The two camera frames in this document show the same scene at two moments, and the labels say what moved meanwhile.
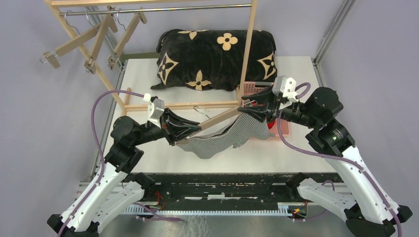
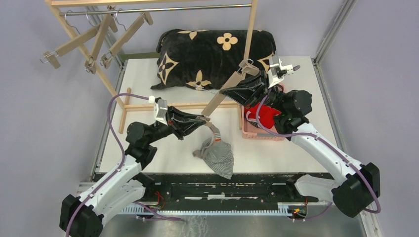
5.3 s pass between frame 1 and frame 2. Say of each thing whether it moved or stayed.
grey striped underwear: moved
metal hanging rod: stayed
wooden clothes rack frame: stayed
